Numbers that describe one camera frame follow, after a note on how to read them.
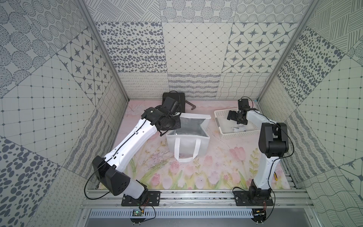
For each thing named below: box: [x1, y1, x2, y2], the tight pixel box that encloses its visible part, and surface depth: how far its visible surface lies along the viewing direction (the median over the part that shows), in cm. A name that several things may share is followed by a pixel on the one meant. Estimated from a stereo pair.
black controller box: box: [251, 208, 267, 226], surface depth 73 cm
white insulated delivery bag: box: [165, 112, 212, 163], surface depth 74 cm
